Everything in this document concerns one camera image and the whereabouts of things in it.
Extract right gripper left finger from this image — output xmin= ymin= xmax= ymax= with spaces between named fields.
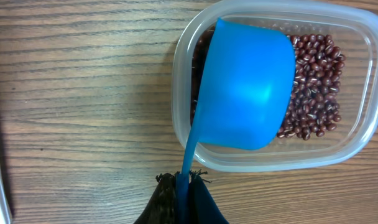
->
xmin=134 ymin=173 xmax=176 ymax=224

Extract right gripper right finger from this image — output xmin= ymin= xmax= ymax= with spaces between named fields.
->
xmin=188 ymin=170 xmax=229 ymax=224

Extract blue plastic measuring scoop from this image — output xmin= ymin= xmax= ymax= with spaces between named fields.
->
xmin=176 ymin=19 xmax=295 ymax=223

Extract red beans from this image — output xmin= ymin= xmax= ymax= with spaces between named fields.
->
xmin=190 ymin=26 xmax=345 ymax=139

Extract clear plastic container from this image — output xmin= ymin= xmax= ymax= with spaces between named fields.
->
xmin=172 ymin=1 xmax=378 ymax=172

